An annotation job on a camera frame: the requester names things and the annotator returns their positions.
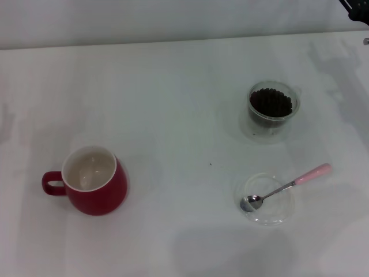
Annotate pink handled metal spoon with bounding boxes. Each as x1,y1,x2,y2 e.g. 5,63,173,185
239,163,333,213

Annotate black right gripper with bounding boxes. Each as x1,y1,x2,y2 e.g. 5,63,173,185
339,0,369,21

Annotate clear glass saucer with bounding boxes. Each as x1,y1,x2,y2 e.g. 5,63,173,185
233,172,297,227

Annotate red ceramic mug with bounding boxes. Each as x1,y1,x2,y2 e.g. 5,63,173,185
41,145,129,216

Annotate dark coffee beans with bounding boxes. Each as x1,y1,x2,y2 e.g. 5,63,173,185
249,88,295,128

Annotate clear glass cup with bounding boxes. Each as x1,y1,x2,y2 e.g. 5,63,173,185
247,81,302,131

